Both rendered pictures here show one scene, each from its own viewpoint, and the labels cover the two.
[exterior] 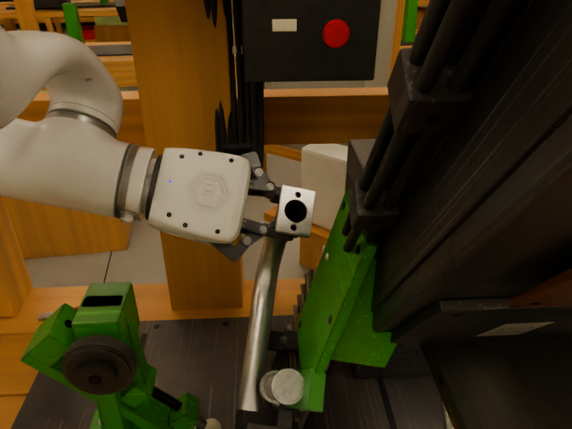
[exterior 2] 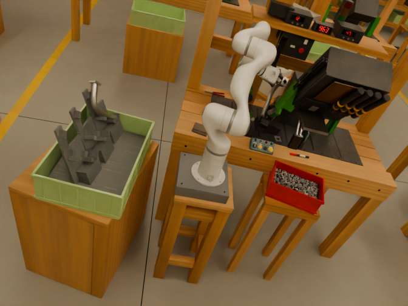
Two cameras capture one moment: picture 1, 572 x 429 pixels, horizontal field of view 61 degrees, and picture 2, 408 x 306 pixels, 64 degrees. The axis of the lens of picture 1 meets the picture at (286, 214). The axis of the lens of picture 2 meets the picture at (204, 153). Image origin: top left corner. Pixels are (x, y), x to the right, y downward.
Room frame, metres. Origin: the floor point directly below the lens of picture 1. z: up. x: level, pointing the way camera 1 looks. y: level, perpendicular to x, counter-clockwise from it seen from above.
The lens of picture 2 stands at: (-1.50, 0.45, 2.14)
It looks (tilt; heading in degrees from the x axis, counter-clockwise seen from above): 40 degrees down; 357
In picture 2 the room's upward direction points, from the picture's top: 18 degrees clockwise
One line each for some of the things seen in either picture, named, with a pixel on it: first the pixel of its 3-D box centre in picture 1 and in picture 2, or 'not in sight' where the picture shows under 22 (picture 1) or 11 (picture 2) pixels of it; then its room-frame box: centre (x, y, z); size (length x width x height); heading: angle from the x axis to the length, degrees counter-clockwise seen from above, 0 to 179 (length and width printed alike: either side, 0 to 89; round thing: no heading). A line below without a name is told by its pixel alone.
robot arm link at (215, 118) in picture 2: not in sight; (217, 127); (-0.18, 0.35, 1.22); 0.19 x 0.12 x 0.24; 83
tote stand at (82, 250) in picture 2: not in sight; (92, 206); (-0.22, 0.95, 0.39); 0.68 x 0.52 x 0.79; 173
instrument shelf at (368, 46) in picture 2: not in sight; (317, 31); (0.75, -0.14, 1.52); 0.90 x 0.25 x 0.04; 93
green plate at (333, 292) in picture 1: (357, 292); (291, 98); (0.43, -0.08, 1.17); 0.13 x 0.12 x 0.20; 93
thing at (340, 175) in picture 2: not in sight; (283, 161); (0.22, -0.17, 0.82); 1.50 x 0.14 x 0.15; 93
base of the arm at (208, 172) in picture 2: not in sight; (212, 161); (-0.19, 0.32, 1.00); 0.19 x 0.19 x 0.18
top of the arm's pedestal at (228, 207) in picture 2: not in sight; (204, 184); (-0.19, 0.32, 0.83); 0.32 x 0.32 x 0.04; 7
